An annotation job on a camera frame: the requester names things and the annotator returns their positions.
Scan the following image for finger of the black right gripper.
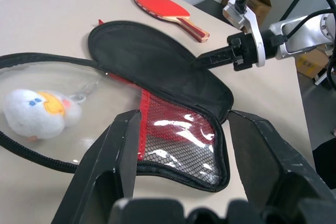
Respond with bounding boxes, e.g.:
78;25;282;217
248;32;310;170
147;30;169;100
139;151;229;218
195;47;232;63
191;55;234;69

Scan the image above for white plush keychain toy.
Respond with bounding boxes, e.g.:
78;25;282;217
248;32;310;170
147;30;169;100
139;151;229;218
2;82;99;143

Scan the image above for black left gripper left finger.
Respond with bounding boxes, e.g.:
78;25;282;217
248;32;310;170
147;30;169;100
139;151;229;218
52;109;143;224

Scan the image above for red table tennis paddle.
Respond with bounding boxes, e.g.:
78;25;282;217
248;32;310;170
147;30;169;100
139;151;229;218
133;0;210;43

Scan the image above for black rounded object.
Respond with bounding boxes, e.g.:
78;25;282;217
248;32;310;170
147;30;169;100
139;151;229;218
312;137;336;190

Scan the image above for small brown cardboard box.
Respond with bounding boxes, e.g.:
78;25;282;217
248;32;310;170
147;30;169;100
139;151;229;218
295;48;330;79

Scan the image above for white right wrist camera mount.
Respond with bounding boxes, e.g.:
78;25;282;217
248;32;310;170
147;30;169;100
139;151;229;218
222;0;266;68

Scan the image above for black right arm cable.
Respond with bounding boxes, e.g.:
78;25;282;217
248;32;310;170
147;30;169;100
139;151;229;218
236;0;336;91

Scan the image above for large brown cardboard box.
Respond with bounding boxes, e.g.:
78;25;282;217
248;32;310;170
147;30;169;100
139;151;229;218
222;0;272;28

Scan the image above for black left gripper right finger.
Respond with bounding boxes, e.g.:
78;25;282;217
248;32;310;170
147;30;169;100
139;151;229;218
228;110;336;224

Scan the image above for red and black paddle case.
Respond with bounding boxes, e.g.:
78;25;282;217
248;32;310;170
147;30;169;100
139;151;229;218
0;20;235;193

